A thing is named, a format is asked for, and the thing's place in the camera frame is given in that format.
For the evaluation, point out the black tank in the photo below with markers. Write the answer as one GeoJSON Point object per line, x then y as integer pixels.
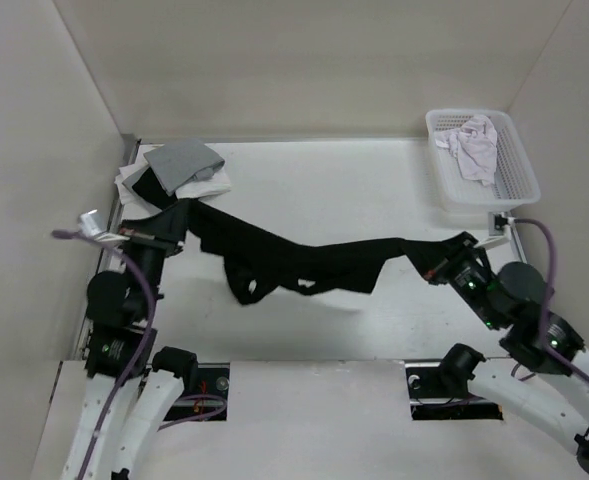
{"type": "Point", "coordinates": [149, 188]}
{"type": "Point", "coordinates": [257, 262]}

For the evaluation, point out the crumpled white tank top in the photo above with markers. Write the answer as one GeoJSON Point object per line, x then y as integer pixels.
{"type": "Point", "coordinates": [474, 147]}

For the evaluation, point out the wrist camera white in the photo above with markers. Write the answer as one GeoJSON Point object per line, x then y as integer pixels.
{"type": "Point", "coordinates": [93, 227]}
{"type": "Point", "coordinates": [500, 231]}

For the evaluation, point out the folded grey tank top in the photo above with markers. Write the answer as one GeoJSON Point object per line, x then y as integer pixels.
{"type": "Point", "coordinates": [178, 163]}

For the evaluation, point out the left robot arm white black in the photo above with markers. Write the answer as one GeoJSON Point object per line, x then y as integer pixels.
{"type": "Point", "coordinates": [129, 387]}

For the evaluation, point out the folded black tank top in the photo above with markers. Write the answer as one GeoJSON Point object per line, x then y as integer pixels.
{"type": "Point", "coordinates": [149, 188]}

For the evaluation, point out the folded white tank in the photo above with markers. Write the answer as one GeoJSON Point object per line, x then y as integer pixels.
{"type": "Point", "coordinates": [125, 181]}
{"type": "Point", "coordinates": [218, 183]}

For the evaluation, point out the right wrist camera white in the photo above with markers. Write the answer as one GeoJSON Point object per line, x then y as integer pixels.
{"type": "Point", "coordinates": [500, 231]}

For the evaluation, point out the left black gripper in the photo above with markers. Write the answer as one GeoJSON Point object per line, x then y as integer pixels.
{"type": "Point", "coordinates": [136, 237]}

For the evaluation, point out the bottom folded white tank top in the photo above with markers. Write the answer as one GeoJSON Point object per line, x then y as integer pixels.
{"type": "Point", "coordinates": [125, 181]}

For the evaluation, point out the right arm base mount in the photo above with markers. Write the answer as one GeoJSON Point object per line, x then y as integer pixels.
{"type": "Point", "coordinates": [431, 400]}

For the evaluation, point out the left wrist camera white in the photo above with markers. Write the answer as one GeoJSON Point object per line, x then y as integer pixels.
{"type": "Point", "coordinates": [93, 227]}

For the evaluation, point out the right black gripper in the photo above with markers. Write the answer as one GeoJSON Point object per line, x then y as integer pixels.
{"type": "Point", "coordinates": [437, 275]}

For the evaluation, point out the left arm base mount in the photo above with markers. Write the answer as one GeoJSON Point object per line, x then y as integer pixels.
{"type": "Point", "coordinates": [207, 394]}

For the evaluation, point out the white plastic basket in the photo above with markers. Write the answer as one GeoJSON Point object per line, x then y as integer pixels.
{"type": "Point", "coordinates": [515, 182]}

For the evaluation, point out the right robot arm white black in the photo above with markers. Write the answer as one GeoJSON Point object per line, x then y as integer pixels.
{"type": "Point", "coordinates": [512, 299]}

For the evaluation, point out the metal table edge rail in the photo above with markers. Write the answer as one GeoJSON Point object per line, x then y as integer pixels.
{"type": "Point", "coordinates": [110, 214]}

